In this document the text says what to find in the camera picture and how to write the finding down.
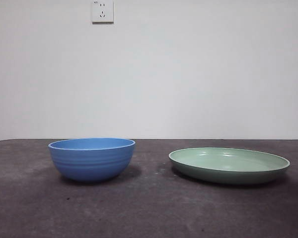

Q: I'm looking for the blue ribbed bowl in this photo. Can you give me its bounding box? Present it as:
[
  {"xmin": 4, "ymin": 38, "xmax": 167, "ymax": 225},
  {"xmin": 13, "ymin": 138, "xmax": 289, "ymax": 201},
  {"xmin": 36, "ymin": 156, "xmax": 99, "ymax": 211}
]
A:
[{"xmin": 48, "ymin": 138, "xmax": 136, "ymax": 183}]

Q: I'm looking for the green round plate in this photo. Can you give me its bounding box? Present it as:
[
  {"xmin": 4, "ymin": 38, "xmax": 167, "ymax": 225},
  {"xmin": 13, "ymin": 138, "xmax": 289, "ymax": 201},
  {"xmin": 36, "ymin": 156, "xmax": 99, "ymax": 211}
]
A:
[{"xmin": 168, "ymin": 147, "xmax": 291, "ymax": 185}]

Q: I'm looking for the white wall socket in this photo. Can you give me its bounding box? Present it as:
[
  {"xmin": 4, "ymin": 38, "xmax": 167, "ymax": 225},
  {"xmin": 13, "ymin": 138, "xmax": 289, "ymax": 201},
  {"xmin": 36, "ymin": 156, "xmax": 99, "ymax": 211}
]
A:
[{"xmin": 91, "ymin": 0, "xmax": 114, "ymax": 25}]

